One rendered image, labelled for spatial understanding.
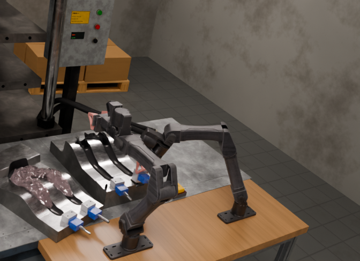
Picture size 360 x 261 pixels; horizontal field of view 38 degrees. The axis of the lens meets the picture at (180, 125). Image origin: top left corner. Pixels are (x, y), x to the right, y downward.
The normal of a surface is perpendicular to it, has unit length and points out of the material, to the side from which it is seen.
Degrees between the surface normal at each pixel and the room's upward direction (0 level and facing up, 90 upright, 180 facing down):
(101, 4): 90
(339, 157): 90
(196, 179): 0
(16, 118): 0
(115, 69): 90
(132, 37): 90
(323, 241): 0
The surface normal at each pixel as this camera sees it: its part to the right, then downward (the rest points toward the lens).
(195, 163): 0.22, -0.87
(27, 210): -0.54, 0.26
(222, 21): -0.78, 0.11
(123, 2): 0.59, 0.48
